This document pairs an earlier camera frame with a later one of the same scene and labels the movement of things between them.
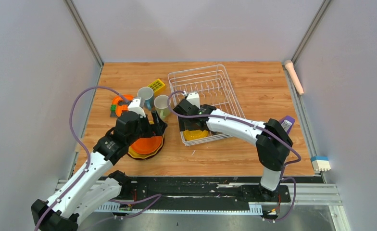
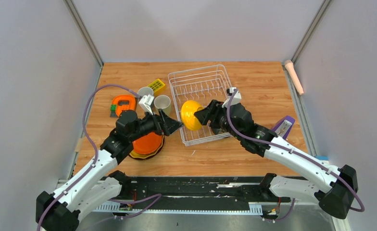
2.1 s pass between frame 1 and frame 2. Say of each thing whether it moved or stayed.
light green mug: stayed
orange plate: stayed
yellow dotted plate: stayed
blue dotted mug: stayed
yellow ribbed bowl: moved
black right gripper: moved
